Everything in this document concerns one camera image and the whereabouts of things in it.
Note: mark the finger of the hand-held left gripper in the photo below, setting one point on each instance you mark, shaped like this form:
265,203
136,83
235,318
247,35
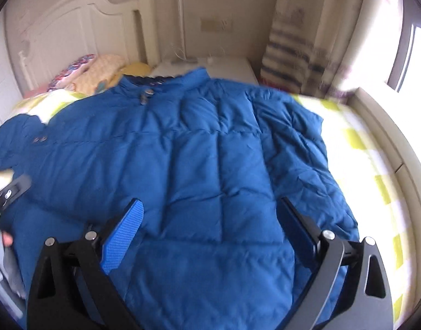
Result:
14,189

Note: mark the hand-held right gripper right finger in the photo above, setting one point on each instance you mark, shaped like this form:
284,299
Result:
296,228

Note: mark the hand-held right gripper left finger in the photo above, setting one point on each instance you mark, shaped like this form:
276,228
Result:
122,233

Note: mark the blue puffer jacket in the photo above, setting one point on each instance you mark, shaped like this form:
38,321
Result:
203,151

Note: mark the person's left hand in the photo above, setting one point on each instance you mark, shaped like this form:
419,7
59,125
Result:
6,239

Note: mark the yellow checked bed sheet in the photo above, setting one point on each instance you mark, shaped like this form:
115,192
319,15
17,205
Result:
362,165

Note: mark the beige window ledge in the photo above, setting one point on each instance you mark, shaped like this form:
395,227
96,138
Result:
396,144

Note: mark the patterned pillows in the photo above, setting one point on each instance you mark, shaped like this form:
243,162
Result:
100,74

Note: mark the yellow pillow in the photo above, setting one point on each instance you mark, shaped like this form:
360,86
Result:
140,68

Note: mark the white wooden headboard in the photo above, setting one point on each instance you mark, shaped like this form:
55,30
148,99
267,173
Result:
83,31

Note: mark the white nightstand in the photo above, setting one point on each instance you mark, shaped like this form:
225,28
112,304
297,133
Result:
214,67

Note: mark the striped curtain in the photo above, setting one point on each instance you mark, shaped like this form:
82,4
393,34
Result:
300,44

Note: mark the window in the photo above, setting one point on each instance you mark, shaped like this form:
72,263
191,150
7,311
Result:
408,55

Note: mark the white upright pole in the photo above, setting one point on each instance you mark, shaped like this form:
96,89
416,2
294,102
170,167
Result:
180,24

